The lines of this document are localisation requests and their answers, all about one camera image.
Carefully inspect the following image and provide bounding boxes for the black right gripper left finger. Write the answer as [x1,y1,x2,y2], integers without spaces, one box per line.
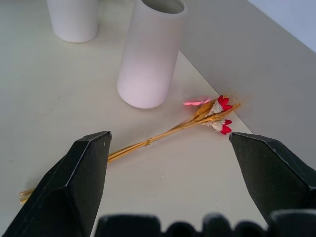
[1,131,112,237]

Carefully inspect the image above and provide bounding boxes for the dried wheat flower bouquet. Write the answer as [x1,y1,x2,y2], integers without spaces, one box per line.
[19,94,241,206]

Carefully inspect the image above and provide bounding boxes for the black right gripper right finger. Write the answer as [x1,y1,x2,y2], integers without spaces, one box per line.
[229,132,316,224]

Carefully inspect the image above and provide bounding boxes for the tall white cylindrical vase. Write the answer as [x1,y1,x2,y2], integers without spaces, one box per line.
[117,0,188,109]

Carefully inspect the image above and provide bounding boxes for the wide white cylindrical vase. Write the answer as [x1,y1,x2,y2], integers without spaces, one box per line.
[46,0,100,43]

